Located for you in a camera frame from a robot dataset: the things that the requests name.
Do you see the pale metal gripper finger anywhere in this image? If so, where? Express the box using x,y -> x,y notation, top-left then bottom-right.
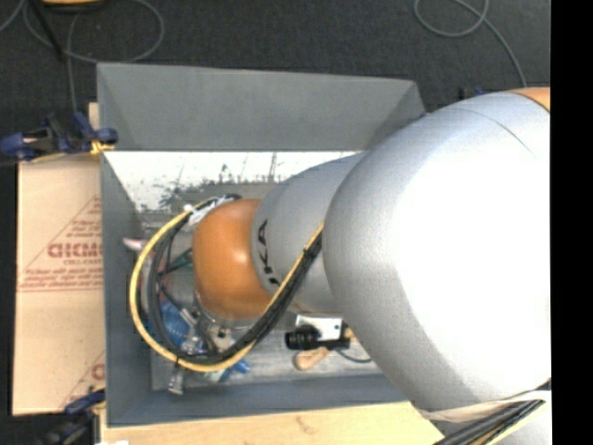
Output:
168,364 -> 187,396

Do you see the blue plastic object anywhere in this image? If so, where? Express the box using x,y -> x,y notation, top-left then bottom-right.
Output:
158,299 -> 192,348

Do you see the tan rounded object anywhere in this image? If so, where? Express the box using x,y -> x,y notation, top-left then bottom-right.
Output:
292,346 -> 330,372

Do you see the brown cardboard board, red print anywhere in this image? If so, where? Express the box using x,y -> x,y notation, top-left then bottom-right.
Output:
10,152 -> 107,417

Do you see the grey metal bin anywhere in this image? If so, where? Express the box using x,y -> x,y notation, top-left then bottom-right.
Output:
95,62 -> 428,428

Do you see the black cylinder on white bracket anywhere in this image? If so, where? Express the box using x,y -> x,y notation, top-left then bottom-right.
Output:
284,313 -> 354,353

